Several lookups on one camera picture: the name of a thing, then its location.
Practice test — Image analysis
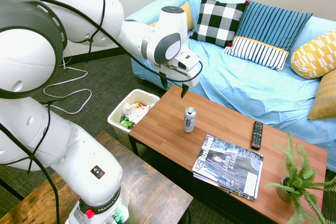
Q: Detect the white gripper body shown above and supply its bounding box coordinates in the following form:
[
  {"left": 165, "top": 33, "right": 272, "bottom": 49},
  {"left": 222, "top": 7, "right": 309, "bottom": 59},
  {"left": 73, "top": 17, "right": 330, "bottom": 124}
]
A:
[{"left": 157, "top": 62, "right": 202, "bottom": 88}]

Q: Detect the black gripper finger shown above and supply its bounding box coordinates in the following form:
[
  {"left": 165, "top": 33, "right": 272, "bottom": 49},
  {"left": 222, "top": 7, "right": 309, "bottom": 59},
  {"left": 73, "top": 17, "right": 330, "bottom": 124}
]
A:
[
  {"left": 180, "top": 84, "right": 190, "bottom": 100},
  {"left": 159, "top": 72, "right": 169, "bottom": 90}
]

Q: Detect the silver drink can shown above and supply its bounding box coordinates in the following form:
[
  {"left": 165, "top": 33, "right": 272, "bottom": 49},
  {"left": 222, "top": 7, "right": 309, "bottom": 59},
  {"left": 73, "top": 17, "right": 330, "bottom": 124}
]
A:
[{"left": 183, "top": 106, "right": 197, "bottom": 133}]

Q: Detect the crumpled white paper trash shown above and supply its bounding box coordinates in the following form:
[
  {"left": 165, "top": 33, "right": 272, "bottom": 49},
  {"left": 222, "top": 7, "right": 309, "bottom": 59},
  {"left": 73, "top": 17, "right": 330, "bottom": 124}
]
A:
[{"left": 122, "top": 102, "right": 156, "bottom": 125}]

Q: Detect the white plastic trash bin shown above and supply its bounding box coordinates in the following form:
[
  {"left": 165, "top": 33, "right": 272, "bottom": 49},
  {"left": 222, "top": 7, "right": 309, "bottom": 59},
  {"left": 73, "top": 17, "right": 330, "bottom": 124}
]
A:
[{"left": 107, "top": 89, "right": 161, "bottom": 157}]

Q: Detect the brown wooden coffee table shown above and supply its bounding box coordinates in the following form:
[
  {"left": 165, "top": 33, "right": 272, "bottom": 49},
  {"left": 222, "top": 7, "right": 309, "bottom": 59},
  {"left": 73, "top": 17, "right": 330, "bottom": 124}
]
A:
[{"left": 128, "top": 84, "right": 329, "bottom": 224}]

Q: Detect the light blue covered sofa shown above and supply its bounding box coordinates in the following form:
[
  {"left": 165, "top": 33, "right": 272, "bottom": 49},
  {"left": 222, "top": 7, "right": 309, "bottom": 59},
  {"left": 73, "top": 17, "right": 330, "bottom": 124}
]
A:
[{"left": 125, "top": 0, "right": 336, "bottom": 174}]

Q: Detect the green snack wrapper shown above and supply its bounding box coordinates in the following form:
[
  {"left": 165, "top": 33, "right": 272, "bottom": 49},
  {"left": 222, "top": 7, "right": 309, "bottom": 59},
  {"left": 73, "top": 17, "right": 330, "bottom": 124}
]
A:
[{"left": 119, "top": 113, "right": 136, "bottom": 130}]

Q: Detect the plain yellow cushion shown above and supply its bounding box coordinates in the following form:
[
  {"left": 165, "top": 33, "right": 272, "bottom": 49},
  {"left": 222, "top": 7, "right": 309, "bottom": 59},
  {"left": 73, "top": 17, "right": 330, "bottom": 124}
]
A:
[{"left": 149, "top": 1, "right": 195, "bottom": 32}]

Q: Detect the black white checked cushion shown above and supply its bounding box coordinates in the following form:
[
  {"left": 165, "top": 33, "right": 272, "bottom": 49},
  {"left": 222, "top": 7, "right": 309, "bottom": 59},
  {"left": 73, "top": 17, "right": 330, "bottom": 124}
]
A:
[{"left": 188, "top": 0, "right": 250, "bottom": 48}]

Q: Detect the black tv remote control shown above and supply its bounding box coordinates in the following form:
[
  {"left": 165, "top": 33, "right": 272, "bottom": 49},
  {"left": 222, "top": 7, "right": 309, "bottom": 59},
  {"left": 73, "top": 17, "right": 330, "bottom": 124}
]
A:
[{"left": 250, "top": 121, "right": 265, "bottom": 151}]

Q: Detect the stack of magazines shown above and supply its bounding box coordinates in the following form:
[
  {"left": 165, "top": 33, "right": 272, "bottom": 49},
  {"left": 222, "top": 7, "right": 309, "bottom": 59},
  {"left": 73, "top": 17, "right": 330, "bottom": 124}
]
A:
[{"left": 192, "top": 134, "right": 264, "bottom": 199}]

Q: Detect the blue striped cushion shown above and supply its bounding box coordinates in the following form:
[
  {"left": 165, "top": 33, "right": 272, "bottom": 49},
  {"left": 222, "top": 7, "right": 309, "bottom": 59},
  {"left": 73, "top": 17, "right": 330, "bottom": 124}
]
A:
[{"left": 223, "top": 0, "right": 313, "bottom": 73}]

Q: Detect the magazine stack under cover magazine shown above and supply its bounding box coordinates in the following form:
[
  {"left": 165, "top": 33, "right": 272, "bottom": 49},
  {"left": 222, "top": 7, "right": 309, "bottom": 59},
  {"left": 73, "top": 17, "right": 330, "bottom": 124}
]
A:
[{"left": 192, "top": 170, "right": 258, "bottom": 202}]

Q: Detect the rustic wooden robot table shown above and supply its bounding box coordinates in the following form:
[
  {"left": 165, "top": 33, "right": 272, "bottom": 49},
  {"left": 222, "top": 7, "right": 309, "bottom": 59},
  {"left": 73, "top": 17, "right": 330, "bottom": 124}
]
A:
[{"left": 0, "top": 130, "right": 194, "bottom": 224}]

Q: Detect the yellow white patterned cushion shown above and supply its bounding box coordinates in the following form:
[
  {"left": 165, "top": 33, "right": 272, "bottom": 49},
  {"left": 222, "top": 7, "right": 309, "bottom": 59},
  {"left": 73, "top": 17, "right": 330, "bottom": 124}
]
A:
[{"left": 290, "top": 28, "right": 336, "bottom": 80}]

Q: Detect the mustard textured cushion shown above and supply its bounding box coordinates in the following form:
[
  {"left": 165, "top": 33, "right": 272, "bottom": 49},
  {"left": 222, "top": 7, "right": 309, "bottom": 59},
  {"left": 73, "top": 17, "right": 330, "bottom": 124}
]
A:
[{"left": 307, "top": 69, "right": 336, "bottom": 121}]

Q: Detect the grey plant pot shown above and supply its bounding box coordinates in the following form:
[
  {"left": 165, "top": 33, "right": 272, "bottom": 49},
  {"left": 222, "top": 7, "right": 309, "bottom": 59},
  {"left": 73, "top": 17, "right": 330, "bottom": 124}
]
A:
[{"left": 276, "top": 177, "right": 295, "bottom": 202}]

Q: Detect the green fern plant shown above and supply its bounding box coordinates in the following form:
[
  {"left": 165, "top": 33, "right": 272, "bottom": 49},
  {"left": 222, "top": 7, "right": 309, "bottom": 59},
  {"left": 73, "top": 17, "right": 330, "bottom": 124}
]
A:
[{"left": 265, "top": 130, "right": 336, "bottom": 224}]

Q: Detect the black floor bar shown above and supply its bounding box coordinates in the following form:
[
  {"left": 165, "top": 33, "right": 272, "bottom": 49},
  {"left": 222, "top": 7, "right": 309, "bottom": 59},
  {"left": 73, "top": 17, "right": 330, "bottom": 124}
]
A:
[{"left": 0, "top": 178, "right": 25, "bottom": 201}]

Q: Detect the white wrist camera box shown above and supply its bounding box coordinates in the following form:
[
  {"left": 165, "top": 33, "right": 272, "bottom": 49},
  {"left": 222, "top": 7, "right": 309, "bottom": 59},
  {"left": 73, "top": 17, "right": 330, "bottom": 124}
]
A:
[{"left": 171, "top": 50, "right": 201, "bottom": 72}]

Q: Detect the black wall baseboard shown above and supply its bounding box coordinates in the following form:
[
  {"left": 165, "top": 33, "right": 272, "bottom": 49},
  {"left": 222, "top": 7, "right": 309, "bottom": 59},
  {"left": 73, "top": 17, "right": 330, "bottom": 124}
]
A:
[{"left": 62, "top": 47, "right": 130, "bottom": 65}]

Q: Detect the white floor cable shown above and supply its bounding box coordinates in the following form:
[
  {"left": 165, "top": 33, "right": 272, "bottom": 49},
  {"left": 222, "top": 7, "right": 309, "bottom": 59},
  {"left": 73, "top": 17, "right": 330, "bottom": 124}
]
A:
[{"left": 43, "top": 48, "right": 93, "bottom": 115}]

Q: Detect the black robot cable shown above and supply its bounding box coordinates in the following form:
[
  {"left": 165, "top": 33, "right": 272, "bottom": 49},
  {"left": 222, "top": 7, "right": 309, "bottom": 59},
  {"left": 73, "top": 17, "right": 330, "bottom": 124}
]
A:
[{"left": 0, "top": 0, "right": 204, "bottom": 224}]

